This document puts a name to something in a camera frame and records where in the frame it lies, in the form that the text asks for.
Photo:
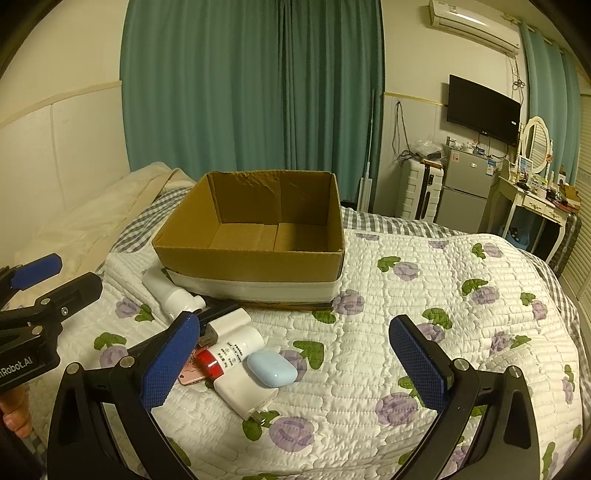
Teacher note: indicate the narrow green curtain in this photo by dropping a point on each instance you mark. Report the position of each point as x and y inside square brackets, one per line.
[545, 92]

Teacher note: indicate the white dressing table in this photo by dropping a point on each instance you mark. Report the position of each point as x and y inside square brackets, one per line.
[531, 201]

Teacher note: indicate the cream pillow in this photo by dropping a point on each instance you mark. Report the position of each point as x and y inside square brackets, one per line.
[92, 217]

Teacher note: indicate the white power bank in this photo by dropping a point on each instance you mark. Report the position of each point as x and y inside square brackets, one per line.
[232, 323]

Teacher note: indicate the light blue earbuds case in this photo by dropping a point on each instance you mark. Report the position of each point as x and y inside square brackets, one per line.
[270, 369]

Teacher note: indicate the white air conditioner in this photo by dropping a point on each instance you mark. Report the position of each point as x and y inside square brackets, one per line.
[471, 23]

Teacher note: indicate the white suitcase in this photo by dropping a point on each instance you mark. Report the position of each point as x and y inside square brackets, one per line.
[413, 189]

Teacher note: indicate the clear plastic bag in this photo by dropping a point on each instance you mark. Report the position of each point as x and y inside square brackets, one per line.
[427, 148]

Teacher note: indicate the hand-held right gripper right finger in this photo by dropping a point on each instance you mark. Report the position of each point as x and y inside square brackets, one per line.
[418, 364]

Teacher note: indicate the white oval mirror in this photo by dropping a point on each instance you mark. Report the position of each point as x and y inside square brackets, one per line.
[535, 138]

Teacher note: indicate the white charger block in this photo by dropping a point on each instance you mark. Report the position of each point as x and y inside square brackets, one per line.
[242, 392]

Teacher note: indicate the pink smartphone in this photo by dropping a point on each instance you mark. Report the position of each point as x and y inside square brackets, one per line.
[191, 376]

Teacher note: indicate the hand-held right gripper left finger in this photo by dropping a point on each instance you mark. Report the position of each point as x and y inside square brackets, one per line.
[171, 364]

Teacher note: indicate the cream padded headboard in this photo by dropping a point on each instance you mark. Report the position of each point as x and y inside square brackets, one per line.
[60, 152]

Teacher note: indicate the wide green curtain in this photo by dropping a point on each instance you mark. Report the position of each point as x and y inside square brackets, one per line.
[207, 92]

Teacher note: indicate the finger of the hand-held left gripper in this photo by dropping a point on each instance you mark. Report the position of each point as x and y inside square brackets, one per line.
[74, 293]
[37, 271]

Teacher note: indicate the white labelled tube bottle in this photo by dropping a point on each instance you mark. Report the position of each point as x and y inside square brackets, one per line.
[242, 347]

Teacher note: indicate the person's left hand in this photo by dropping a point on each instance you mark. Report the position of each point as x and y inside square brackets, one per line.
[18, 420]

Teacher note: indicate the floral white quilt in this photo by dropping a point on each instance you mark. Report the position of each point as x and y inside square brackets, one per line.
[369, 286]

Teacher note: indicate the white plastic bottle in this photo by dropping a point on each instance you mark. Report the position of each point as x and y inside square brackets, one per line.
[166, 293]

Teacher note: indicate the black wall television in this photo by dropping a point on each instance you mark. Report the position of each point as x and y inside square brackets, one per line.
[482, 110]

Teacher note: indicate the cream louvered wardrobe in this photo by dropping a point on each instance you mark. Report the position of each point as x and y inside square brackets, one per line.
[579, 230]

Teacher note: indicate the silver fridge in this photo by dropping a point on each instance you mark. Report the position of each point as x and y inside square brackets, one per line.
[464, 184]

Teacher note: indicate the white mop pole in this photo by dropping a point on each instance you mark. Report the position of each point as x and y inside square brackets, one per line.
[368, 138]

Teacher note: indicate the brown cardboard box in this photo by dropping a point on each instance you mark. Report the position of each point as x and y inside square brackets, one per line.
[249, 267]

